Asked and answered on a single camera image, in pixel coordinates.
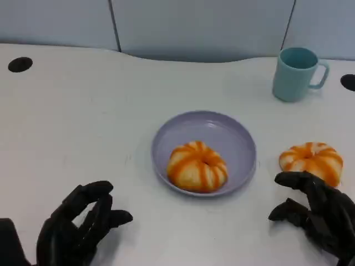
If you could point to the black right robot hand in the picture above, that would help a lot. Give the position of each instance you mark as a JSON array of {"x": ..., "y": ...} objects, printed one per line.
[{"x": 332, "y": 219}]

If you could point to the grey-blue partition panel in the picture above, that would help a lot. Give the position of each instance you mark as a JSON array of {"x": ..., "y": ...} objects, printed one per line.
[
  {"x": 55, "y": 22},
  {"x": 199, "y": 27},
  {"x": 324, "y": 22}
]

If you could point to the lilac plate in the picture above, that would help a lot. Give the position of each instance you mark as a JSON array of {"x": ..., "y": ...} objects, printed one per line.
[{"x": 216, "y": 130}]

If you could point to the orange and white toy bread roll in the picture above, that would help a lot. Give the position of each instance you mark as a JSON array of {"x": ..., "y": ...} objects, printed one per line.
[
  {"x": 310, "y": 159},
  {"x": 194, "y": 169}
]

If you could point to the pale green mug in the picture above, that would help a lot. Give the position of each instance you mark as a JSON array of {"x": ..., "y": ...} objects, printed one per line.
[{"x": 292, "y": 83}]

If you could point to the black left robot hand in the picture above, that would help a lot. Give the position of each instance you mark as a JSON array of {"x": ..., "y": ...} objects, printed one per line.
[{"x": 61, "y": 238}]

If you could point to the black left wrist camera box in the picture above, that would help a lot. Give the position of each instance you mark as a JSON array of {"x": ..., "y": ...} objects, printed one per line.
[{"x": 9, "y": 243}]

